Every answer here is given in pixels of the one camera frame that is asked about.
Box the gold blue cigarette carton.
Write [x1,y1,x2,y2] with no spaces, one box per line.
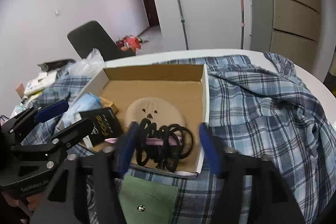
[99,97,119,114]

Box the black hair ties bundle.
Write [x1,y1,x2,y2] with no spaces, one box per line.
[134,118,195,173]

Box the blue plaid shirt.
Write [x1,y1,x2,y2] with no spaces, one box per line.
[34,52,335,223]

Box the grey bag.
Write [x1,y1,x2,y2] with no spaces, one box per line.
[38,59,76,72]

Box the green leather pouch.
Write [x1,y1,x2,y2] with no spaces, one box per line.
[118,174,178,224]

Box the red plastic bag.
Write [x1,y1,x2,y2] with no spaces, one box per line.
[116,35,143,53]

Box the gold refrigerator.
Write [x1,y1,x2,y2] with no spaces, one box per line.
[250,0,321,72]

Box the white tissue pack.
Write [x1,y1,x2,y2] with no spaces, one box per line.
[24,71,58,96]

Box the person left hand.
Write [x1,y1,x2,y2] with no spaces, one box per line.
[2,192,43,211]

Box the black Face box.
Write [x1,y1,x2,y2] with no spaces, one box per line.
[79,107,123,149]

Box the cardboard box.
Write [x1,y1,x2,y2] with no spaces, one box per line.
[75,64,210,179]

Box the light blue tissue pack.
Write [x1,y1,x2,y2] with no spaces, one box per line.
[62,93,101,127]

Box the clear plastic bag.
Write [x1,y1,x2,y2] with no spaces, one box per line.
[67,48,105,78]

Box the black chair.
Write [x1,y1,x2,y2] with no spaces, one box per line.
[67,20,135,61]

